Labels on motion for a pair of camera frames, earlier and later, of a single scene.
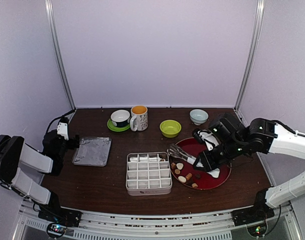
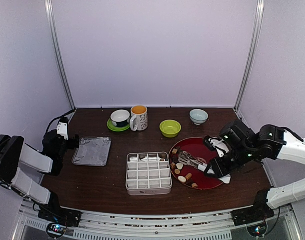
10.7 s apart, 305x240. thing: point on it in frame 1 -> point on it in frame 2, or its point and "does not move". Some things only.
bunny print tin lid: (92, 151) does not move
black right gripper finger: (205, 156) -> (216, 163)
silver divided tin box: (148, 174) does not move
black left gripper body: (72, 144) does not move
